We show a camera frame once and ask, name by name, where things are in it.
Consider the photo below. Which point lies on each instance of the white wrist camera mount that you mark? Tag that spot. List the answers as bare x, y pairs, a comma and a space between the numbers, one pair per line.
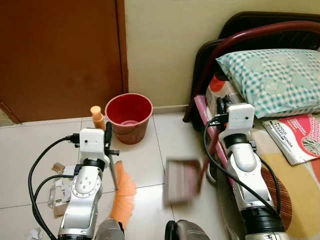
92, 142
239, 119

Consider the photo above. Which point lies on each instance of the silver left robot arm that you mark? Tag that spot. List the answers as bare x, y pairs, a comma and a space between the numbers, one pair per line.
82, 200

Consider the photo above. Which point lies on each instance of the grey robot leg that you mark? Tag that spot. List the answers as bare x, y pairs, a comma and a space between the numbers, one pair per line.
110, 231
187, 231

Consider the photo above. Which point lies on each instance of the brown cardboard scrap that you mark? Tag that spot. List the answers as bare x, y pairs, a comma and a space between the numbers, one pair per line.
58, 167

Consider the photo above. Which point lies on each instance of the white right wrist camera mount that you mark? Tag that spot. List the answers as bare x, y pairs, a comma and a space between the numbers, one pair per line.
239, 119

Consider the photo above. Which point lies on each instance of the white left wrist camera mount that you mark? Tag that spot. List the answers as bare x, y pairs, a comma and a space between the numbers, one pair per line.
92, 142

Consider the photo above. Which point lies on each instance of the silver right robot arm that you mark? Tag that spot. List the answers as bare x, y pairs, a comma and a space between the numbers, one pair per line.
247, 170

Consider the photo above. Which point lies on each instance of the white crumpled paper scrap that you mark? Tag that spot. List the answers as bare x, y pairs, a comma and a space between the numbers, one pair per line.
61, 192

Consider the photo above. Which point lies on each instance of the dark red bed headboard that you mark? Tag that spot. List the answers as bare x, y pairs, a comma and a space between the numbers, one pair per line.
260, 31

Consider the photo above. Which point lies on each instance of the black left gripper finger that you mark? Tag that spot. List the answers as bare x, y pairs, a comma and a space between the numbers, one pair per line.
108, 131

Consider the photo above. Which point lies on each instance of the grey left robot leg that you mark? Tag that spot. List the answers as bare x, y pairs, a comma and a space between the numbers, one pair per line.
110, 231

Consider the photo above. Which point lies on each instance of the green checked pillow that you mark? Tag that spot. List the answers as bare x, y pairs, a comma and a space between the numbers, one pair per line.
275, 80

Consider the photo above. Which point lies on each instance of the grey right robot leg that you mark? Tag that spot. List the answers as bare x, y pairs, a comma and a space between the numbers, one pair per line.
187, 231

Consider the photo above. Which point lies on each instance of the brown wooden door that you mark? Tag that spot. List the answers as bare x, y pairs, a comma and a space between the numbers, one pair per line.
60, 55

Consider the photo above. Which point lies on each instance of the pink dustpan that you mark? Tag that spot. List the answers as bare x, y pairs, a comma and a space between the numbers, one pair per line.
182, 180

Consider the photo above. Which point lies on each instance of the patterned sheet mattress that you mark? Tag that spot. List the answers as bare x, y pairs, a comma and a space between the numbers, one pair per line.
300, 200

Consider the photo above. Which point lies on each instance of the red and white book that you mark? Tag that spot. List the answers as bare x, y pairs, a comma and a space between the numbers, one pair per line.
295, 132

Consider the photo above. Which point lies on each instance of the red plastic bucket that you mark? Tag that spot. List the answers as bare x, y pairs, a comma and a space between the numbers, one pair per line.
131, 127

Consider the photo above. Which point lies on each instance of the orange bristle broom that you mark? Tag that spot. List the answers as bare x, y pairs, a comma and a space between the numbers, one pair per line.
125, 195

